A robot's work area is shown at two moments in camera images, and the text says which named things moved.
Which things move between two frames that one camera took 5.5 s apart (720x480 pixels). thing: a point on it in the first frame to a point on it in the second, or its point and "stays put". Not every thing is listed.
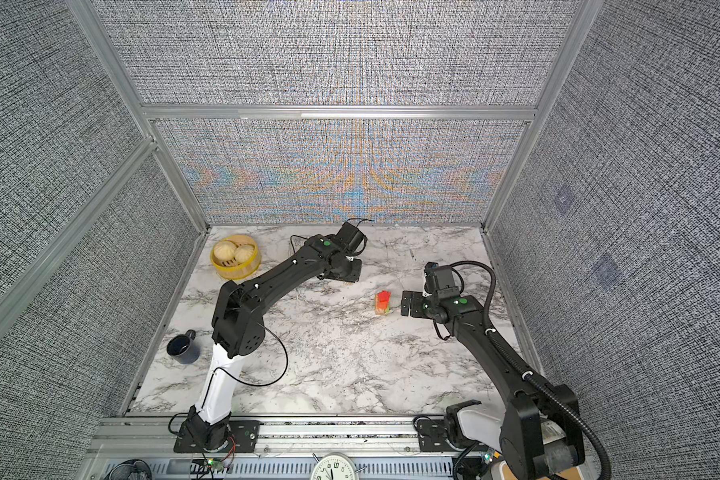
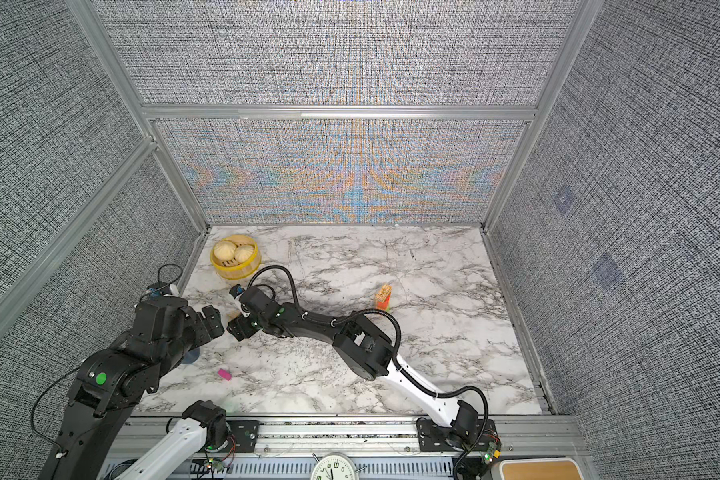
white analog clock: x=335 y=466 stays put
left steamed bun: x=225 y=250 stays put
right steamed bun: x=244 y=252 stays put
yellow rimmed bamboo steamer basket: x=235 y=257 stays put
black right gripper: x=416 y=309 to x=239 y=329
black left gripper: x=354 y=277 to x=215 y=316
